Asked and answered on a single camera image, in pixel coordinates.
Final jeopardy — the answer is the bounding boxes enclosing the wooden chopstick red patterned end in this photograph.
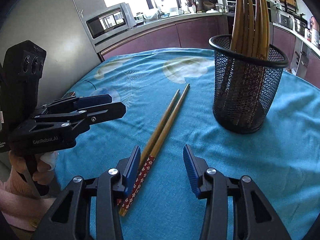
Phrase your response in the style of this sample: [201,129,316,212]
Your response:
[118,83,190,217]

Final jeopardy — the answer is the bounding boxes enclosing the pink sleeved left forearm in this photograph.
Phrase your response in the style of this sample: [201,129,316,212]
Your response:
[1,168,55,232]

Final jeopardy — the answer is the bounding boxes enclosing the purple kitchen base cabinets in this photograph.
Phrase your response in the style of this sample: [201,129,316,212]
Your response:
[99,13,319,87]

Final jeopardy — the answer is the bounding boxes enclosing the left hand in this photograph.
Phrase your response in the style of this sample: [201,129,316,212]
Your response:
[9,151,54,185]

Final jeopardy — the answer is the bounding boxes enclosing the white microwave oven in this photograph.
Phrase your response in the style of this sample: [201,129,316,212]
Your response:
[86,3,136,39]

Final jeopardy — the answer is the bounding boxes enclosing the black mesh utensil holder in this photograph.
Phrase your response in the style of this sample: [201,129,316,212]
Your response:
[209,35,289,134]

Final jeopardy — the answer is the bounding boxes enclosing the steel stock pot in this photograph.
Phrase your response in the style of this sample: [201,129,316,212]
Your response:
[295,17,308,37]

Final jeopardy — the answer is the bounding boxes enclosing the black camera module on gripper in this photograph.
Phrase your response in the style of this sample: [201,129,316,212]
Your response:
[1,40,47,130]

